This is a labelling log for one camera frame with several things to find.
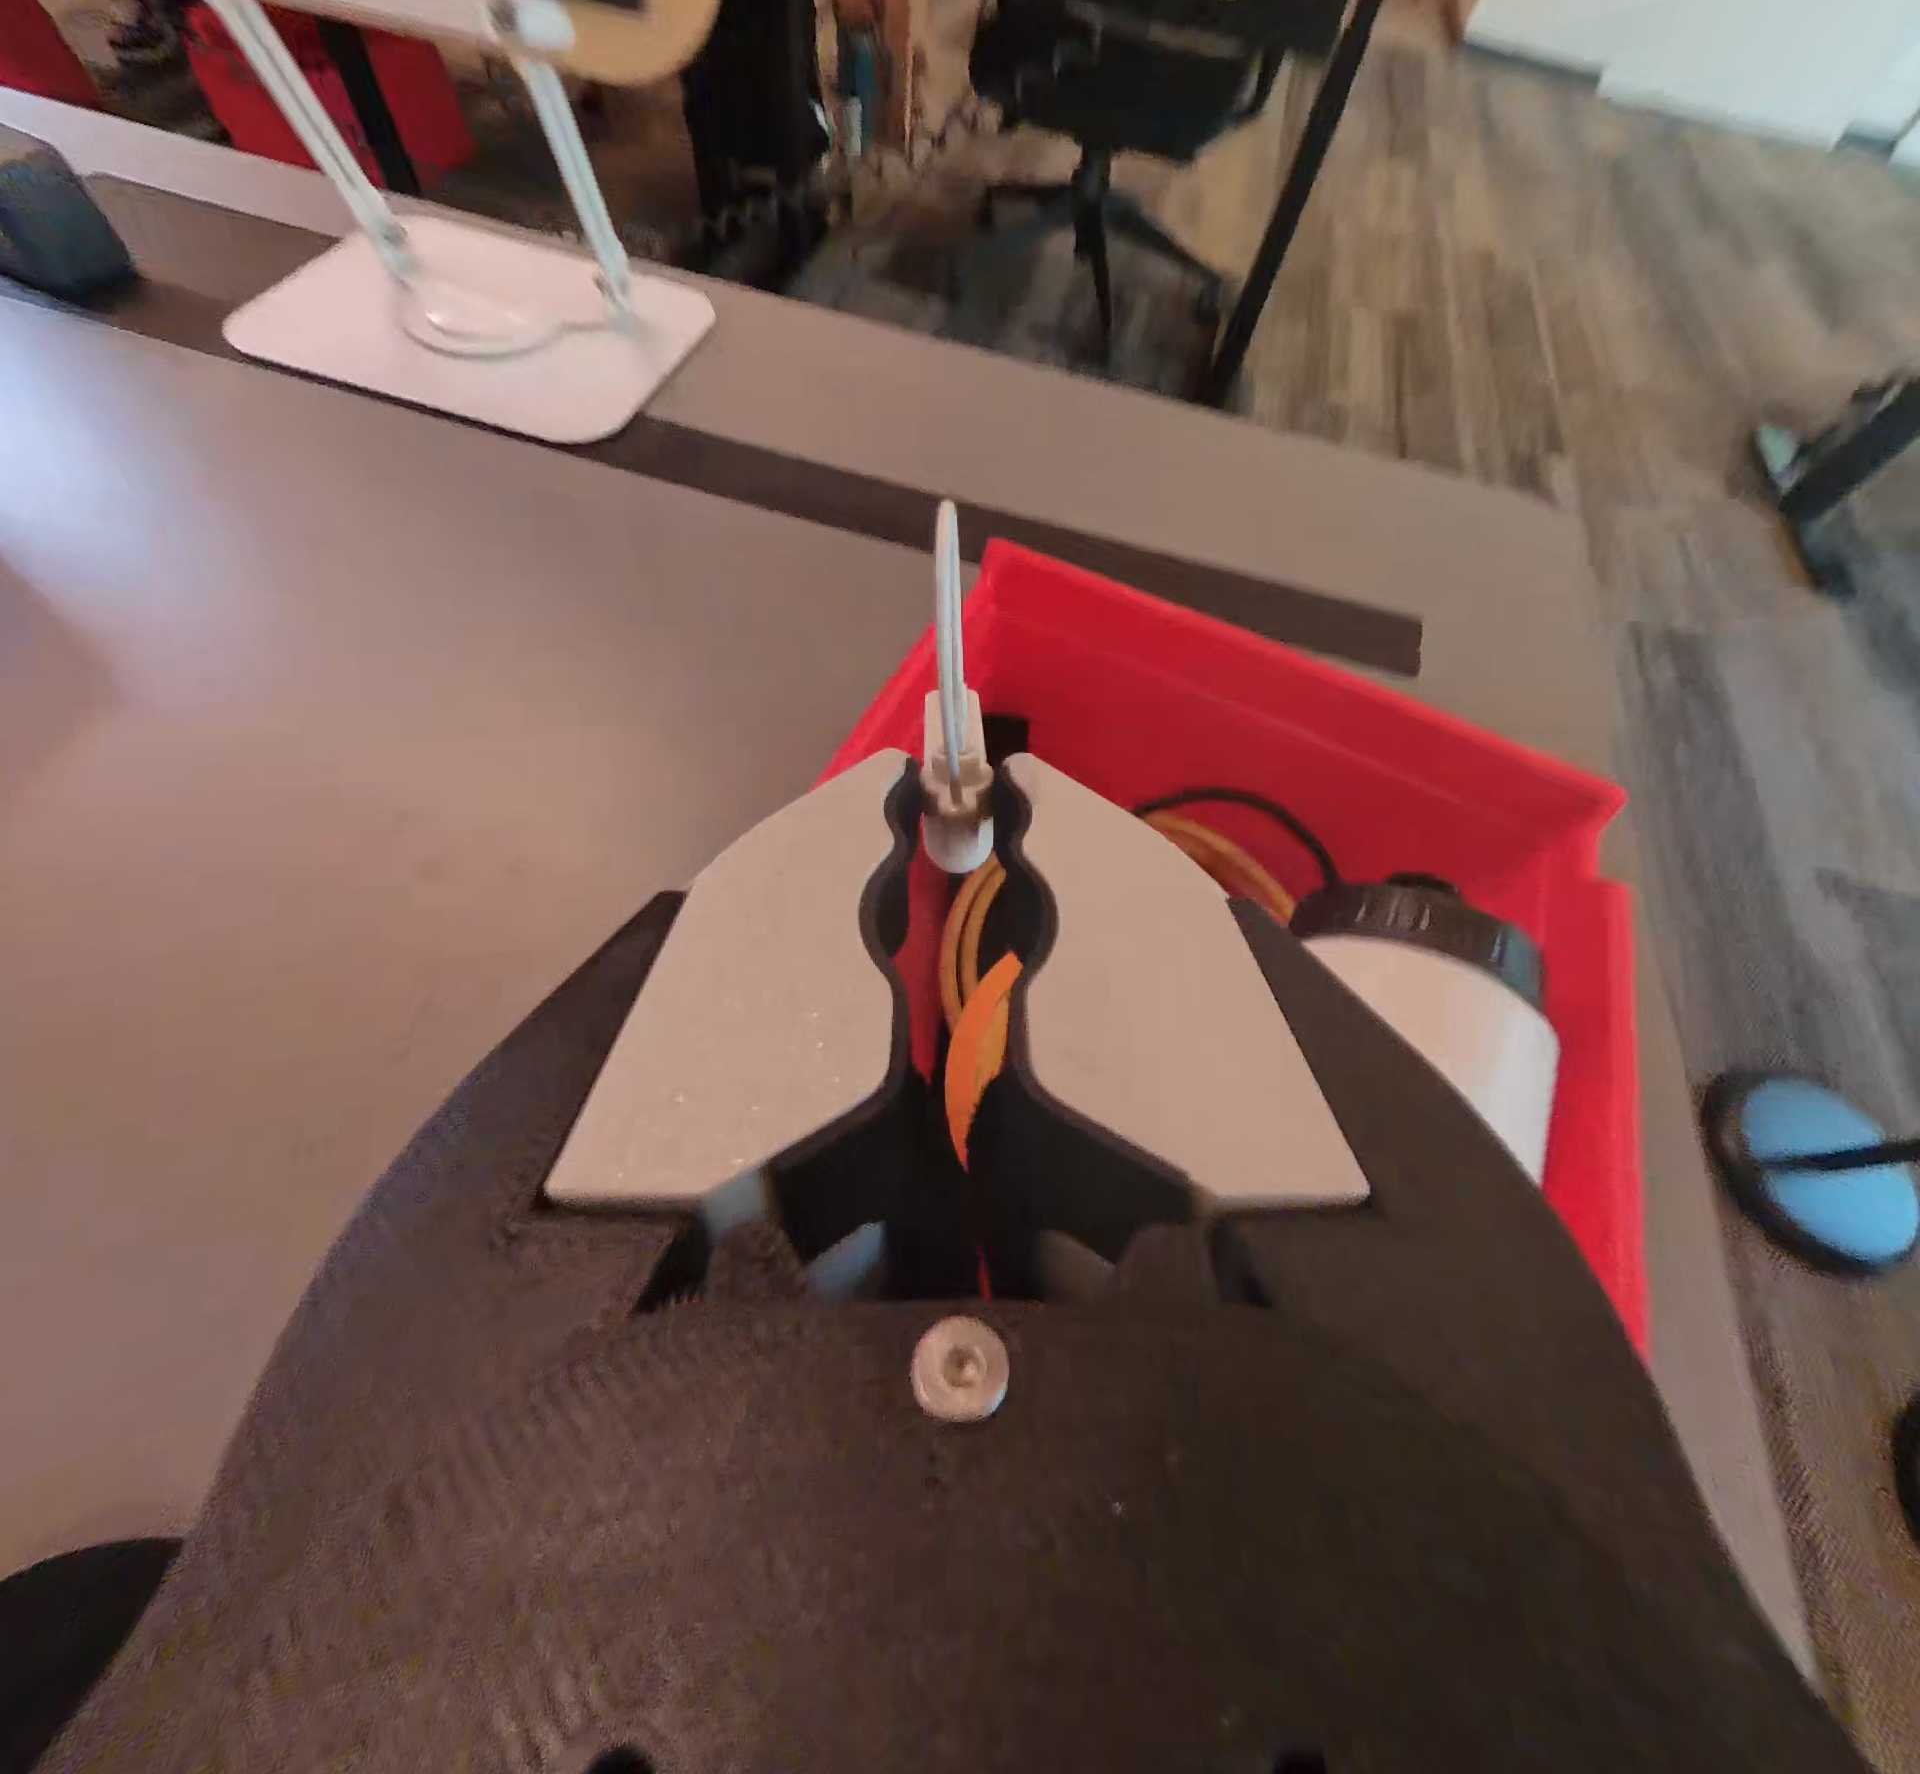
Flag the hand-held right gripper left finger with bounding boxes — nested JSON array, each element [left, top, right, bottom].
[[543, 748, 965, 1301]]

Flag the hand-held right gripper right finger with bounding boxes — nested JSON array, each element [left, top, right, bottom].
[[979, 751, 1373, 1296]]

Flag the white bottle black cap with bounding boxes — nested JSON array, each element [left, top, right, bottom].
[[1287, 875, 1564, 1192]]

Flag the short white cable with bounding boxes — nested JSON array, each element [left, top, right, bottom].
[[918, 499, 998, 876]]

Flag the red plastic bin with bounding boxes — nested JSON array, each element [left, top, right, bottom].
[[818, 536, 1653, 1364]]

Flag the black desk foot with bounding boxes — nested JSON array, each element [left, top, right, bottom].
[[1755, 371, 1920, 598]]

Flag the blue round disc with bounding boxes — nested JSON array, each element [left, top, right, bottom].
[[1702, 1069, 1920, 1277]]

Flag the black mesh cushion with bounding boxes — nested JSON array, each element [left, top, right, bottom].
[[0, 1534, 184, 1774]]

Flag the black office chair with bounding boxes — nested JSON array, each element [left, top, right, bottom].
[[969, 0, 1293, 353]]

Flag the red crate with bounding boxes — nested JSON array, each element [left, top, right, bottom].
[[181, 0, 480, 192]]

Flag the small grey box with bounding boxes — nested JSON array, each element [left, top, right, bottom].
[[0, 139, 141, 307]]

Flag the orange cable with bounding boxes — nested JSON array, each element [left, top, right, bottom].
[[937, 807, 1301, 1177]]

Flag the black cable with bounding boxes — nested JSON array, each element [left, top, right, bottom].
[[1133, 788, 1345, 904]]

